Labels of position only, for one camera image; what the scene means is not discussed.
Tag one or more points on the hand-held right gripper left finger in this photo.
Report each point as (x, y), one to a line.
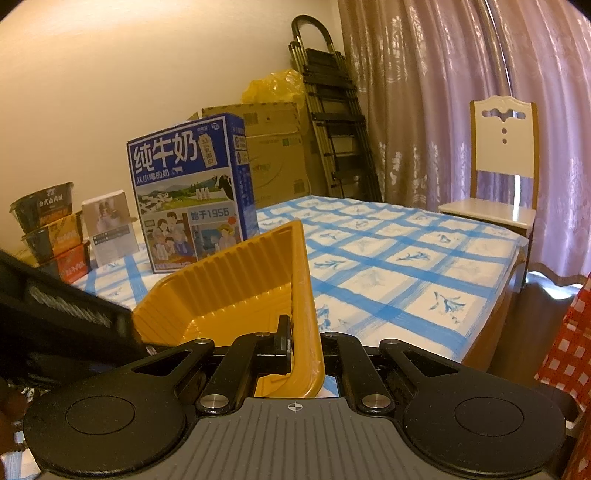
(274, 353)

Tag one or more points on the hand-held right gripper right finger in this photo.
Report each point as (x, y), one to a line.
(337, 345)

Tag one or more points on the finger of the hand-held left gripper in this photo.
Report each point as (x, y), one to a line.
(134, 339)

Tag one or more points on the yellow plastic tray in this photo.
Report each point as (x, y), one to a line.
(240, 281)

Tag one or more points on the black and red food bowl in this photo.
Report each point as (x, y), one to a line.
(71, 267)

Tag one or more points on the black and yellow food bowl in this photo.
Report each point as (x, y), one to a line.
(55, 240)

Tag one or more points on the blue checked tablecloth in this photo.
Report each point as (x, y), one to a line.
(392, 267)

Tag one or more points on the small white box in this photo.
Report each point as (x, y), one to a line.
(111, 226)

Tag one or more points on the black instant food bowl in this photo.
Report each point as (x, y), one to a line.
(44, 207)

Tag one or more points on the wooden table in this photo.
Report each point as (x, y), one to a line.
(489, 332)

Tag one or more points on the blue milk carton box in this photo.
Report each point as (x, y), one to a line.
(189, 194)

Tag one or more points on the brown cardboard box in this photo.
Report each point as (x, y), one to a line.
(277, 157)

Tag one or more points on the black folding ladder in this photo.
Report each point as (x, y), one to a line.
(341, 138)

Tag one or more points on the red checked cloth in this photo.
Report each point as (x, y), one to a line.
(565, 360)

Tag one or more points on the white wooden chair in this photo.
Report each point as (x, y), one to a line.
(503, 138)

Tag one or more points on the yellow plastic bag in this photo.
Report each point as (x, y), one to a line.
(272, 87)

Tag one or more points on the pink patterned curtain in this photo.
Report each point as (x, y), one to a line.
(438, 69)

